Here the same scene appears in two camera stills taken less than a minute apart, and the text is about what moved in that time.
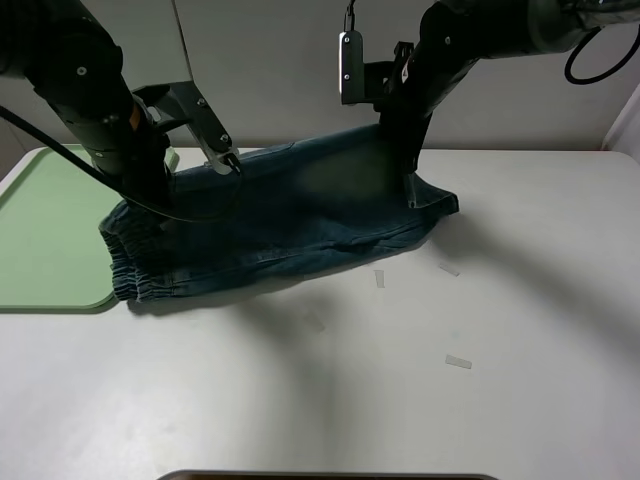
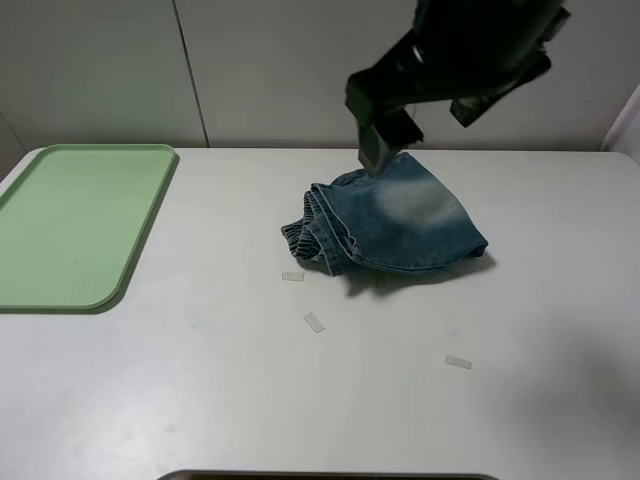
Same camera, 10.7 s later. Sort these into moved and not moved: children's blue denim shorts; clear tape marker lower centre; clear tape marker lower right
Moved: children's blue denim shorts
Not moved: clear tape marker lower centre; clear tape marker lower right
